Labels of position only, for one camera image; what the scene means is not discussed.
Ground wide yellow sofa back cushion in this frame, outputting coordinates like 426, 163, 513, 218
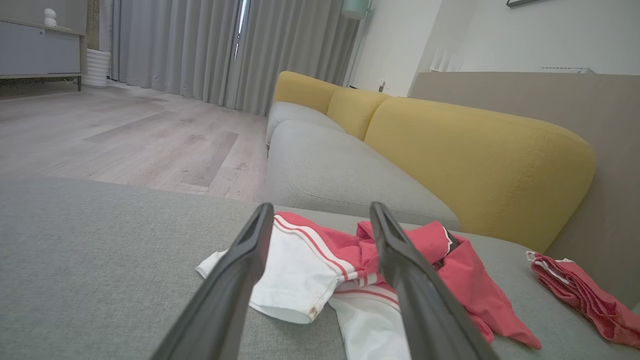
364, 96, 597, 253

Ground beige partition panel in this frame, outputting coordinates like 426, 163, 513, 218
410, 71, 640, 311

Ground red and white t-shirt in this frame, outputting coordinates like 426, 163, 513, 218
196, 211, 543, 360

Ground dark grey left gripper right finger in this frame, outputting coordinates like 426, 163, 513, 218
369, 201, 501, 360

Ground large grey sofa chaise seat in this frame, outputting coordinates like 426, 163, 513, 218
0, 176, 640, 360

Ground grey pleated curtain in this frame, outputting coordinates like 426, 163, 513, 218
107, 0, 362, 117

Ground short grey sofa seat cushion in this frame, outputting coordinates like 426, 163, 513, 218
266, 101, 347, 147

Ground rounded yellow sofa end cushion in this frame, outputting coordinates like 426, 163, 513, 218
273, 71, 345, 115

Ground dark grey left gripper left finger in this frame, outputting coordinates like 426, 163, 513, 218
150, 202, 275, 360

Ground floor lamp with pale green shade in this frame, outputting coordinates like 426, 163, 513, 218
341, 0, 376, 88

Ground red shorts with white stripe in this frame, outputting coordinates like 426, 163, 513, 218
525, 251, 640, 349

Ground white ribbed plant pot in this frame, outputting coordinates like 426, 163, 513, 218
82, 48, 112, 89

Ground long grey sofa seat cushion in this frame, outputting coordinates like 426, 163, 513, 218
264, 120, 461, 232

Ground grey media cabinet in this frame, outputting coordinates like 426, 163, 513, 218
0, 17, 88, 92

